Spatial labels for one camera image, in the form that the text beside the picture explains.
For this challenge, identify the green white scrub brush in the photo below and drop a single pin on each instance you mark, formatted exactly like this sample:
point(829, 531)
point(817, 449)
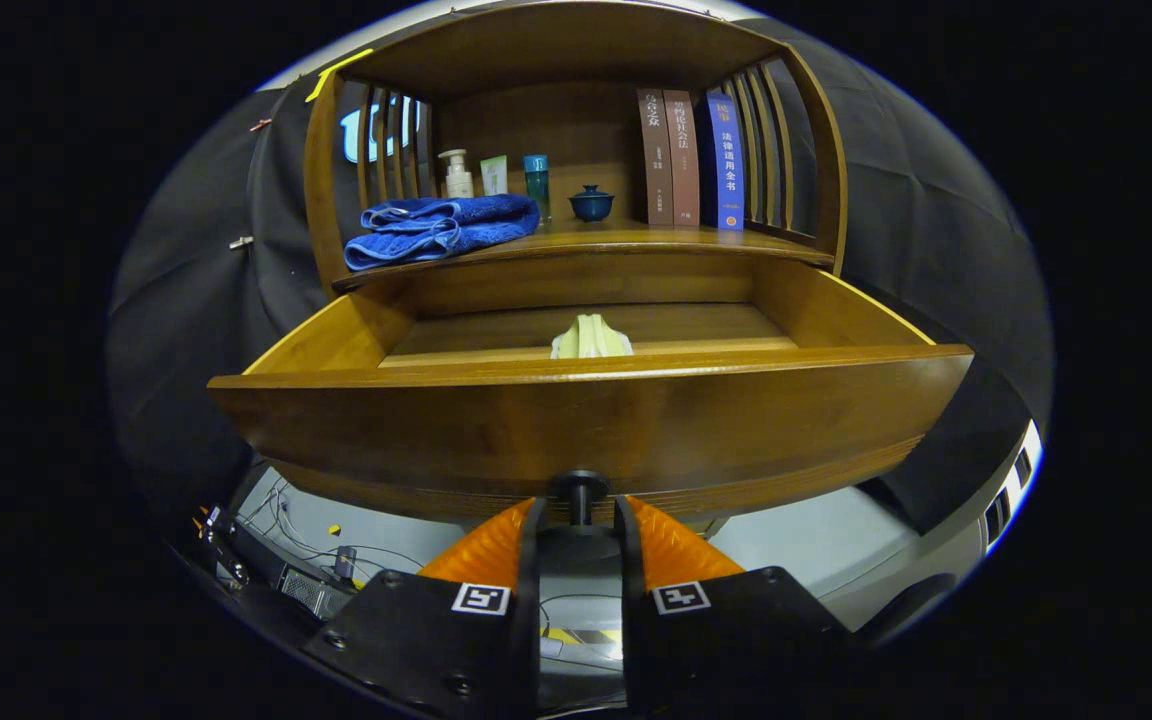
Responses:
point(591, 340)

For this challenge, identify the white green tube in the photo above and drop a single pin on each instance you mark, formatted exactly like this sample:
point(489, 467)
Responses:
point(494, 175)

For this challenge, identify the blue book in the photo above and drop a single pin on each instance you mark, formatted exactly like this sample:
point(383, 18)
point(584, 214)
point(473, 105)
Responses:
point(726, 160)

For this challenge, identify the black drawer knob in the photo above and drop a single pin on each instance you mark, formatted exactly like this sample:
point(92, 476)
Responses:
point(581, 490)

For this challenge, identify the wooden cabinet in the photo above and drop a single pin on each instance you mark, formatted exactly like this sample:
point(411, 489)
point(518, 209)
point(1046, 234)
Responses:
point(556, 40)

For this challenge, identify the blue folded towel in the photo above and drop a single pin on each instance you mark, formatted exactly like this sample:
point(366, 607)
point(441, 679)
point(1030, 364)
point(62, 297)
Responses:
point(436, 230)

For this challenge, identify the wooden countertop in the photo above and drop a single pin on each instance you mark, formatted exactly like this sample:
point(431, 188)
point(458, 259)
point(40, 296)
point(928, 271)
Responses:
point(636, 240)

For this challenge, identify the white pump bottle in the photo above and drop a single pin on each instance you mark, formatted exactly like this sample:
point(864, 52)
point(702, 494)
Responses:
point(458, 182)

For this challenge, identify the reddish brown book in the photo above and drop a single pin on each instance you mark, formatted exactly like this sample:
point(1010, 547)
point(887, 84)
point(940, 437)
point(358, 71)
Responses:
point(684, 150)

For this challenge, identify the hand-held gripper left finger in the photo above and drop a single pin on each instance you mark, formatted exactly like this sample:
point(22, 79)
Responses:
point(528, 660)

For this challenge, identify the teal bottle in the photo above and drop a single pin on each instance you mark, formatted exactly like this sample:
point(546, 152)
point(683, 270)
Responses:
point(537, 185)

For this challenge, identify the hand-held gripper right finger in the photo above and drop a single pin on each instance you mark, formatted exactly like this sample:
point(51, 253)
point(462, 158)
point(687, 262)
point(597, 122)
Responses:
point(633, 650)

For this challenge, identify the black electronics box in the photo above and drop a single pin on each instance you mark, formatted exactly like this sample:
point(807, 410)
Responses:
point(276, 570)

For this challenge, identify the dark brown book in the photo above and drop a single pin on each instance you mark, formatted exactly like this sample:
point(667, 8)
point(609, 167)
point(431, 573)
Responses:
point(652, 150)

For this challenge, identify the wooden drawer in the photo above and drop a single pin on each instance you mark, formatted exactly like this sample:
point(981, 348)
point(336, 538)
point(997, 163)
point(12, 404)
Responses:
point(586, 420)

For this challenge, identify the blue lidded teacup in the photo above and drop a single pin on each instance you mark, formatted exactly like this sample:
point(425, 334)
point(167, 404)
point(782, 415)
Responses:
point(592, 206)

